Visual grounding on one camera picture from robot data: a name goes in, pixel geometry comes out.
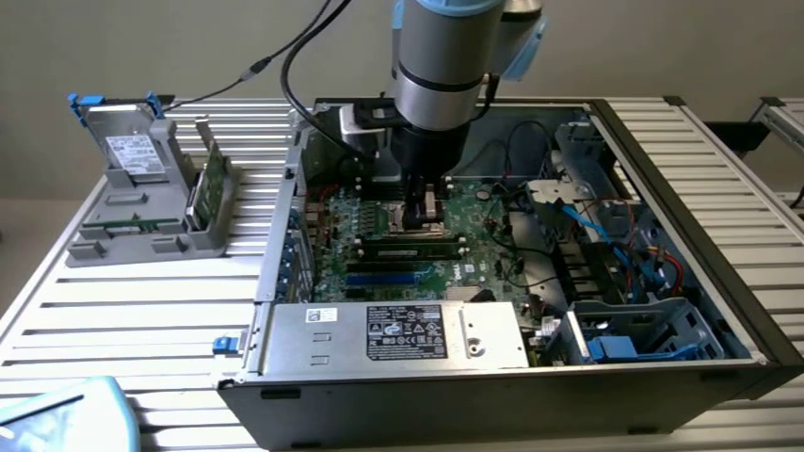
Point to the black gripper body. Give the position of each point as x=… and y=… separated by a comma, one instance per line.
x=432, y=150

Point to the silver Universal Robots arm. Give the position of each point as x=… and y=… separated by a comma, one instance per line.
x=440, y=56

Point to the black RAM slot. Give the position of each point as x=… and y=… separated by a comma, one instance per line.
x=408, y=240

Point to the green RAM stick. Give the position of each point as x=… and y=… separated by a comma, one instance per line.
x=116, y=227
x=408, y=253

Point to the metal socket cover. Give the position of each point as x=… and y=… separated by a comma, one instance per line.
x=437, y=203

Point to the CPU socket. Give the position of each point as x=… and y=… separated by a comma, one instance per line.
x=392, y=219

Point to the green motherboard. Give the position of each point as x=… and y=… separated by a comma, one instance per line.
x=484, y=245

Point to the black expansion slot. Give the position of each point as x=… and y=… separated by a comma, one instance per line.
x=380, y=268

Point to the blue expansion slot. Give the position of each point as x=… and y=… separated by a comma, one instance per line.
x=380, y=279

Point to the silver chipset heatsink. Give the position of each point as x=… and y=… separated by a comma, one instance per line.
x=462, y=295

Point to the grey metal drive cage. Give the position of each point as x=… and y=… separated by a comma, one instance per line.
x=584, y=155

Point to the silver power supply unit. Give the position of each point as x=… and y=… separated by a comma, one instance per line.
x=352, y=339

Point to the green graphics card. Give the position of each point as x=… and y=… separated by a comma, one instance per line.
x=210, y=188

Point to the blue case latch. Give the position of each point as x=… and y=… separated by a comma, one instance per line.
x=225, y=343

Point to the blue disk caddy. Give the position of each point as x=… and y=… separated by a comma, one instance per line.
x=618, y=349

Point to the black open PC case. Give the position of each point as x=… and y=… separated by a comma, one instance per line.
x=502, y=405

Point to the grey disk bay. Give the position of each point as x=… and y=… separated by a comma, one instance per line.
x=658, y=320

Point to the hard disk with blue caddy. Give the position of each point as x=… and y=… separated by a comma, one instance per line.
x=132, y=150

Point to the grey parts rack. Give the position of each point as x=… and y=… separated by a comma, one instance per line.
x=125, y=245

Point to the metal slat side table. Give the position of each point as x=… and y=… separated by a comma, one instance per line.
x=785, y=141

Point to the light blue plastic object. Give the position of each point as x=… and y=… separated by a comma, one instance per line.
x=69, y=419

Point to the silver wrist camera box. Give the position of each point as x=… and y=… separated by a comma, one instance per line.
x=366, y=123

